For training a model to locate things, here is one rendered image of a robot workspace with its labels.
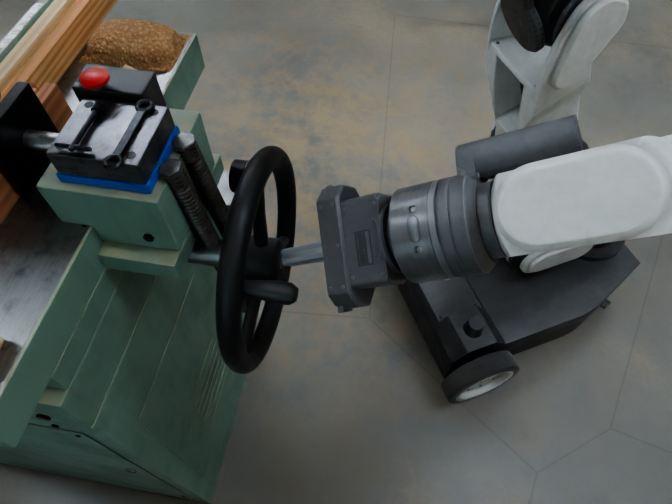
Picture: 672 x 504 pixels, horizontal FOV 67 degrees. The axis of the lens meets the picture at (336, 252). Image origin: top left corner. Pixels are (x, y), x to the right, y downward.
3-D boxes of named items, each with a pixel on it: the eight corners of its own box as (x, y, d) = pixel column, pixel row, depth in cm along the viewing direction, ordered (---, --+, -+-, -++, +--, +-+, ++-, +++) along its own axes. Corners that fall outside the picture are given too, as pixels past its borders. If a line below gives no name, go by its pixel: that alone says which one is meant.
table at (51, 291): (106, 470, 48) (80, 456, 43) (-177, 415, 51) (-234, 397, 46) (263, 71, 81) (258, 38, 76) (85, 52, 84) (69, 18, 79)
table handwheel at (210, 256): (312, 145, 75) (294, 325, 82) (184, 129, 77) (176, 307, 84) (260, 152, 47) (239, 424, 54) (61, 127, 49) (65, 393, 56)
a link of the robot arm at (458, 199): (476, 272, 50) (606, 255, 44) (442, 281, 40) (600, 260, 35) (458, 160, 50) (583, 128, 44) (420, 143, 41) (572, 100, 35)
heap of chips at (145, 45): (170, 72, 72) (162, 49, 68) (78, 62, 73) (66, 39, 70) (190, 35, 76) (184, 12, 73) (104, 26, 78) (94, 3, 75)
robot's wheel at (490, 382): (433, 378, 124) (446, 391, 140) (442, 397, 121) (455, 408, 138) (507, 341, 121) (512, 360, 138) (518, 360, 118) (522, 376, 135)
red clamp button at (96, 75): (103, 93, 52) (99, 84, 51) (76, 89, 52) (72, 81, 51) (115, 74, 53) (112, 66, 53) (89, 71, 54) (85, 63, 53)
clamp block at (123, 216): (179, 255, 58) (156, 206, 51) (69, 239, 59) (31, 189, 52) (217, 162, 66) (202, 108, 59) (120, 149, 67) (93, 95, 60)
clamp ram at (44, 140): (78, 202, 58) (39, 146, 50) (17, 194, 59) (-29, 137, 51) (110, 147, 63) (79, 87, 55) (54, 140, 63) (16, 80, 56)
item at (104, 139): (151, 194, 51) (133, 156, 47) (51, 180, 52) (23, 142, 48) (193, 108, 59) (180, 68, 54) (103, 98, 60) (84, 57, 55)
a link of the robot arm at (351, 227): (367, 307, 54) (478, 295, 48) (319, 316, 46) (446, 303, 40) (352, 192, 55) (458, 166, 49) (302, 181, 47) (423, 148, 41)
